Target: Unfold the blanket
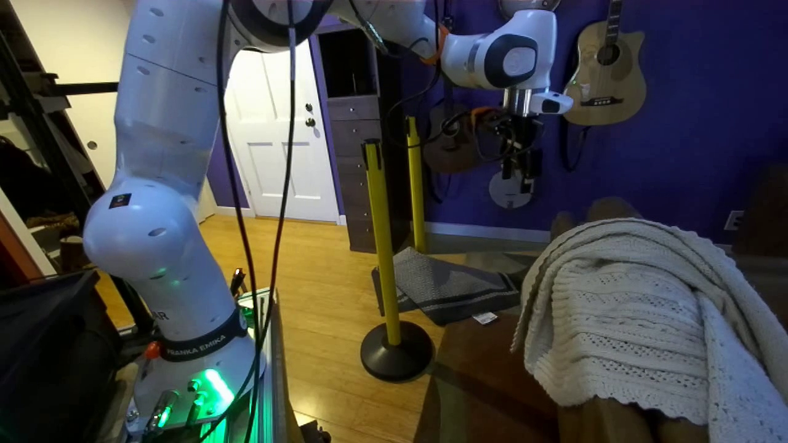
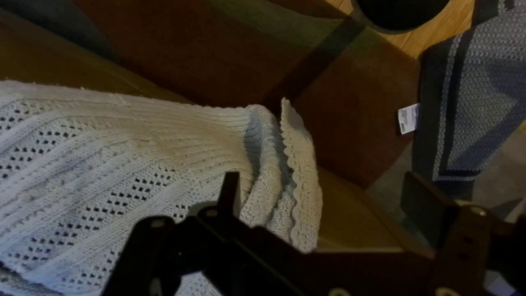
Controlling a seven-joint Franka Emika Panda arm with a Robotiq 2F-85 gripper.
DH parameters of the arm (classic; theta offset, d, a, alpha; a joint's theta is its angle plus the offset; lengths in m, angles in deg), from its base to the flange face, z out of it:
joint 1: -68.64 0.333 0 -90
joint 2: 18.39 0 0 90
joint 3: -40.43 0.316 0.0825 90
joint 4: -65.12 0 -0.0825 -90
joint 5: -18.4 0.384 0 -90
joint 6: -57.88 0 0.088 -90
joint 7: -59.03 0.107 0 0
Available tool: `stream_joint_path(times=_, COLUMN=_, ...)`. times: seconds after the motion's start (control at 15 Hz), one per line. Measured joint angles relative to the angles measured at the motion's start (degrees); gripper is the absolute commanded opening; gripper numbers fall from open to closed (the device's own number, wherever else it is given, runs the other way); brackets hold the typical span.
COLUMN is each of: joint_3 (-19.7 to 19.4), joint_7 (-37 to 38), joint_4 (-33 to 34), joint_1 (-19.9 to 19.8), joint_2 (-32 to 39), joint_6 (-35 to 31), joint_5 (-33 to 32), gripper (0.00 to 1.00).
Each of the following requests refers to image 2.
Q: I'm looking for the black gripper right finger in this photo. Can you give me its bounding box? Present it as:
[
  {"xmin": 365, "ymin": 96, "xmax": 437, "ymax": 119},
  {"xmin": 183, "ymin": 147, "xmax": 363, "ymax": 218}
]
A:
[{"xmin": 401, "ymin": 170, "xmax": 495, "ymax": 296}]

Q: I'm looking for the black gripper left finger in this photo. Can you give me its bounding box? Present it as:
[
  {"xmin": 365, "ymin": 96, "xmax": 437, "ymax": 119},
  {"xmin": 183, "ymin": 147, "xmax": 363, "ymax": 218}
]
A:
[{"xmin": 102, "ymin": 170, "xmax": 242, "ymax": 296}]

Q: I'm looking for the white knitted blanket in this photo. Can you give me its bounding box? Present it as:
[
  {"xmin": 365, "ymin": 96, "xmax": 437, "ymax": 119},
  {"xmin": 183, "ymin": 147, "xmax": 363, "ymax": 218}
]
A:
[{"xmin": 0, "ymin": 78, "xmax": 326, "ymax": 296}]

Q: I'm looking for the white fabric tag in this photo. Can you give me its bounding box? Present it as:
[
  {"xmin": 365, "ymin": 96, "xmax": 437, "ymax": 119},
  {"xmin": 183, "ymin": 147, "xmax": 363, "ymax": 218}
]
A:
[{"xmin": 396, "ymin": 101, "xmax": 423, "ymax": 136}]

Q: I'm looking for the grey patterned rug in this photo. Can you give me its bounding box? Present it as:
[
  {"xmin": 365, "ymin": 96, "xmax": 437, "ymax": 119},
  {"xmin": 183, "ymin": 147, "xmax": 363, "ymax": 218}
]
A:
[{"xmin": 413, "ymin": 0, "xmax": 526, "ymax": 220}]

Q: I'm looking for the brown leather sofa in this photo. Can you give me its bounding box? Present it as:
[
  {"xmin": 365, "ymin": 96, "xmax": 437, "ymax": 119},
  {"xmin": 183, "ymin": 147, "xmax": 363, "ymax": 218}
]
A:
[{"xmin": 0, "ymin": 0, "xmax": 434, "ymax": 259}]

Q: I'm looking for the yellow stanchion post black base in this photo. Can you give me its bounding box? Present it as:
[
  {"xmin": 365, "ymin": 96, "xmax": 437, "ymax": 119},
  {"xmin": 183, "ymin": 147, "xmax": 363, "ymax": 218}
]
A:
[{"xmin": 350, "ymin": 0, "xmax": 451, "ymax": 34}]

